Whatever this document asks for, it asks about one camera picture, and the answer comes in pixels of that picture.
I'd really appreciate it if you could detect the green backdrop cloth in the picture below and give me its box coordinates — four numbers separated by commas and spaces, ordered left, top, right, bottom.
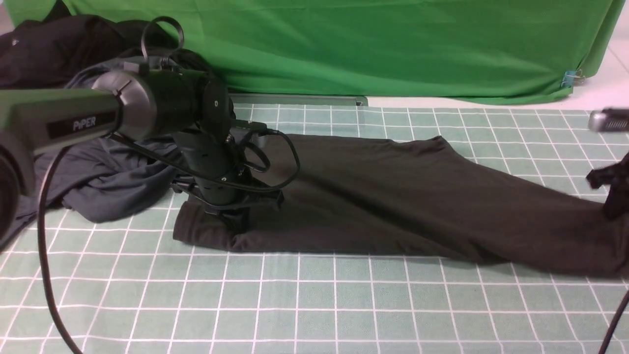
5, 0, 626, 106

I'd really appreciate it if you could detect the black crumpled garment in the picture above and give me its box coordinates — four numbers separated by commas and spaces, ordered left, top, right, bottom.
1, 15, 223, 92

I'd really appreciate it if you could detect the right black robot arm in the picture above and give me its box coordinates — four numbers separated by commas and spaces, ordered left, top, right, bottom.
586, 108, 629, 220

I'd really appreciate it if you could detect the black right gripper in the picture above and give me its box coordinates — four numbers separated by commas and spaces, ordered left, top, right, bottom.
586, 154, 629, 220

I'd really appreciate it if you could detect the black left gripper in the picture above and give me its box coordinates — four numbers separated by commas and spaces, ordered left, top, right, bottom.
172, 125, 285, 235

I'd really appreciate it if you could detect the blue binder clip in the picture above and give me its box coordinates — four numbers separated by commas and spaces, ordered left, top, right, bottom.
560, 70, 587, 88

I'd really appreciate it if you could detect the dark gray long-sleeve top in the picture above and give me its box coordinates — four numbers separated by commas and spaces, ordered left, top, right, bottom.
173, 135, 629, 278

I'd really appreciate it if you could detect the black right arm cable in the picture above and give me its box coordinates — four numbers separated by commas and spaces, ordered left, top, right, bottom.
598, 290, 629, 354

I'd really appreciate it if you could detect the slate blue crumpled garment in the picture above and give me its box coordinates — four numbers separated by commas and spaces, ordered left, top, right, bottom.
1, 71, 193, 248

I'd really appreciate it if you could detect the green checkered tablecloth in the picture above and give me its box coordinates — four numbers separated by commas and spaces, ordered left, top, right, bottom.
0, 103, 629, 354

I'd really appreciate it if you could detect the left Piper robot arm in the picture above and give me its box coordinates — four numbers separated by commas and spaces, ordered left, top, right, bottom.
1, 67, 284, 238

